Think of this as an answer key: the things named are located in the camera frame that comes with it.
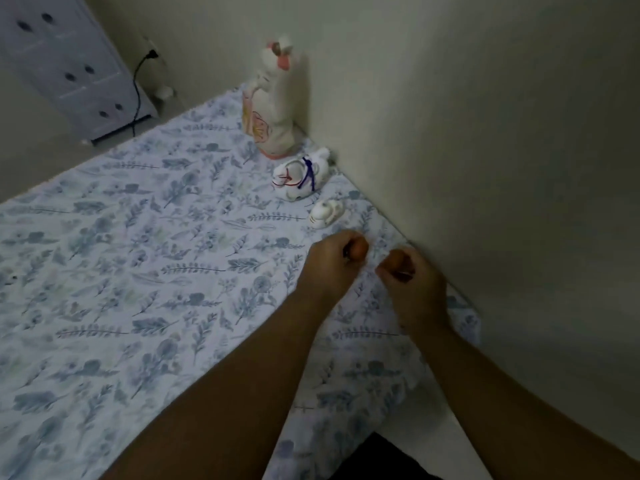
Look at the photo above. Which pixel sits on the person's left forearm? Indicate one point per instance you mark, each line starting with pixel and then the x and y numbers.
pixel 235 399

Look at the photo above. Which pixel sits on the small white adapter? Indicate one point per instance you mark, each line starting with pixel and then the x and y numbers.
pixel 164 92

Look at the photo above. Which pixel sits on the tall white cat figurine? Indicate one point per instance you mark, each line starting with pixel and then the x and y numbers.
pixel 272 104

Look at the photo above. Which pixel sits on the white drawer cabinet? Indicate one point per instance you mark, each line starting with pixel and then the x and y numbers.
pixel 70 59

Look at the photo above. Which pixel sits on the person's left hand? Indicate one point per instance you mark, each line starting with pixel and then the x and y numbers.
pixel 325 267

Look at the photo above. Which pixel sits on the blue floral bed sheet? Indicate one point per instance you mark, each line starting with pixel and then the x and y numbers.
pixel 150 274

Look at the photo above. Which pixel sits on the person's right hand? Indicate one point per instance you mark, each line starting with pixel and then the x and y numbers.
pixel 422 294

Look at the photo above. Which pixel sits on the person's right forearm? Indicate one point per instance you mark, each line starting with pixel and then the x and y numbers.
pixel 505 409

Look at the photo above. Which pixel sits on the small white figurine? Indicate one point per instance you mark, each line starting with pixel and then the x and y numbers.
pixel 326 213

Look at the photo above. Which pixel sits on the person's right fingers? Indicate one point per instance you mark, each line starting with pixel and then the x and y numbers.
pixel 391 275

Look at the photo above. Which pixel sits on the person's left fingers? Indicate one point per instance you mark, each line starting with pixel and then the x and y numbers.
pixel 345 240

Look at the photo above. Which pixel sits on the small brown object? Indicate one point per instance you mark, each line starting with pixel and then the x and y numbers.
pixel 360 248

